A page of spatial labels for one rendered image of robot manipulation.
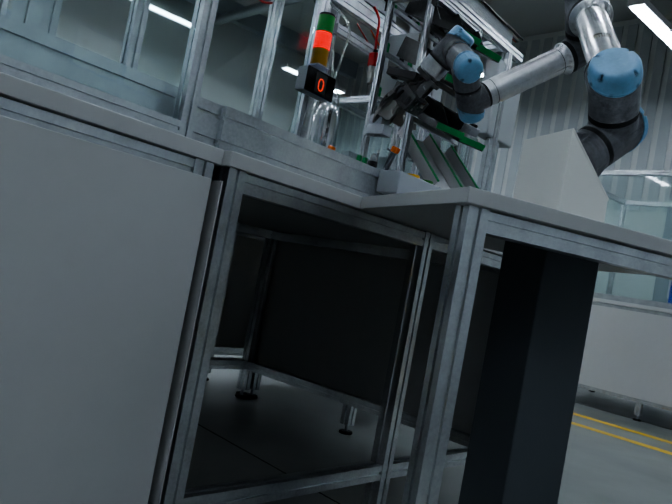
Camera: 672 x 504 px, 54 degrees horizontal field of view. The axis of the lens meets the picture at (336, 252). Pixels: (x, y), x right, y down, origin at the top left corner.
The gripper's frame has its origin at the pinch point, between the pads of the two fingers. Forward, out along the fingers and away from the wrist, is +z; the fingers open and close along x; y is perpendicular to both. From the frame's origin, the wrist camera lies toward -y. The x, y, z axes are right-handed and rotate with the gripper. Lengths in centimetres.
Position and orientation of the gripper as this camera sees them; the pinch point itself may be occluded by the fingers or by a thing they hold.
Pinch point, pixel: (379, 120)
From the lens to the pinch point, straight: 206.7
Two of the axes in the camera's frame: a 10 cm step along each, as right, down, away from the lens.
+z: -6.4, 6.6, 4.0
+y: 4.4, 7.4, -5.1
